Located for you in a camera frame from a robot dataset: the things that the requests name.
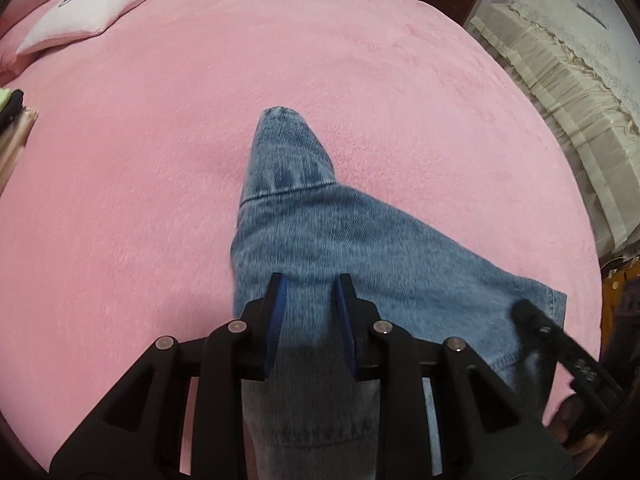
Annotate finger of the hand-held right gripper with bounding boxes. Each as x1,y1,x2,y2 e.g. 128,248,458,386
510,299,627,441

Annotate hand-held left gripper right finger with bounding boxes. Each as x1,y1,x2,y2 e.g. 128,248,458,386
333,273,576,480

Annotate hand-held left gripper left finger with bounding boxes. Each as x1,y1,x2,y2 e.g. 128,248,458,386
50,274,289,480

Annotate blue denim jeans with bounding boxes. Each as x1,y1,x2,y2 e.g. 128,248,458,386
229,106,568,480

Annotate person's right hand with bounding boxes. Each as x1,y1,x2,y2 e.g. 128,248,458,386
544,394,608,461

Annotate dark orange furniture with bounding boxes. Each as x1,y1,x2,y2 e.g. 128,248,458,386
599,254,640,363

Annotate pink fleece blanket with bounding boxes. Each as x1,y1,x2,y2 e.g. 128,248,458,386
0,0,603,476

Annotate white lace covered furniture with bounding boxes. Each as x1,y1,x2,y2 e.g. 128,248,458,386
464,0,640,257

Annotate beige folded cloth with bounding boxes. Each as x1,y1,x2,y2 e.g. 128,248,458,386
0,106,40,188

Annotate black folded cloth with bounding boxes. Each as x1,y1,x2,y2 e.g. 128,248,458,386
0,89,26,132

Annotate white pink printed pillow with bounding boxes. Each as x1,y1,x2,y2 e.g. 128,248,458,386
15,0,167,57

